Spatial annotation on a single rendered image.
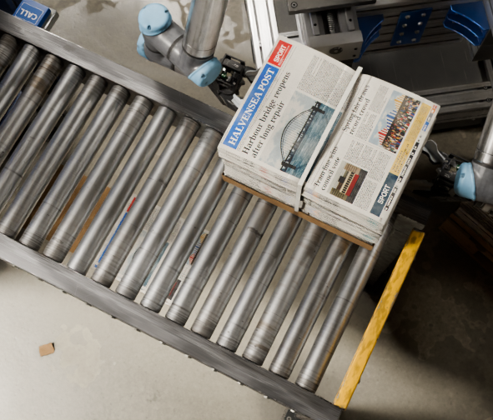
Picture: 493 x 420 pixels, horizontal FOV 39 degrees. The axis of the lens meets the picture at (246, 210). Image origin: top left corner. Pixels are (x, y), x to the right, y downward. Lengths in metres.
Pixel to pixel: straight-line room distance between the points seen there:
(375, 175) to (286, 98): 0.24
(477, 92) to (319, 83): 1.06
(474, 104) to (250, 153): 1.17
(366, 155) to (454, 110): 1.01
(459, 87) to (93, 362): 1.52
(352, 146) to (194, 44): 0.41
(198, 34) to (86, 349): 1.27
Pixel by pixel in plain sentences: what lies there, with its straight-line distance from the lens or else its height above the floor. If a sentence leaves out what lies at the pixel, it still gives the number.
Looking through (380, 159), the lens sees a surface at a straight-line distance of 1.42.
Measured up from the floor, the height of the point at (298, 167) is 1.03.
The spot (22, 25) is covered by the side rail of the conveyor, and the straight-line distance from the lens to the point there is 1.92.
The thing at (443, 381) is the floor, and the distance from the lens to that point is 2.42.
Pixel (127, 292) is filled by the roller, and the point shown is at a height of 0.80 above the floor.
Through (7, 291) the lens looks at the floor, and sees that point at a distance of 2.54.
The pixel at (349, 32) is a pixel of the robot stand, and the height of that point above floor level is 0.77.
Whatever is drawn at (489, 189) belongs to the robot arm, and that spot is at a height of 0.94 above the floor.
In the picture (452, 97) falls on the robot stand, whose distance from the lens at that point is 2.43.
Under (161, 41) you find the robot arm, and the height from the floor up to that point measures 0.94.
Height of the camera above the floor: 2.35
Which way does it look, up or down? 74 degrees down
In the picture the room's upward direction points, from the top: 6 degrees counter-clockwise
